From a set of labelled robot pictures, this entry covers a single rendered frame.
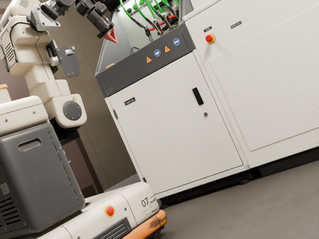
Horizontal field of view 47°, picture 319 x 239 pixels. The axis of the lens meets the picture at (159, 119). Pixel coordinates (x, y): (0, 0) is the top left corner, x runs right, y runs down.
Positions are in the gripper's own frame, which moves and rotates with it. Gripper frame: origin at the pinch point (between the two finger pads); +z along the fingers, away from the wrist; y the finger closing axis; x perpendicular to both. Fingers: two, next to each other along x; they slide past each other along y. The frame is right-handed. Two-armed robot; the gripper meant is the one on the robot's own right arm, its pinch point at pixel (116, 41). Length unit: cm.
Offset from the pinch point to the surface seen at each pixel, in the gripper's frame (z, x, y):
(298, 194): 87, 48, -65
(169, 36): 18.6, -20.5, -13.8
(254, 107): 71, -2, -40
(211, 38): 31, -17, -37
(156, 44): 17.6, -18.1, -4.8
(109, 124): 74, -88, 181
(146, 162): 67, 19, 33
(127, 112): 37.5, 3.3, 31.3
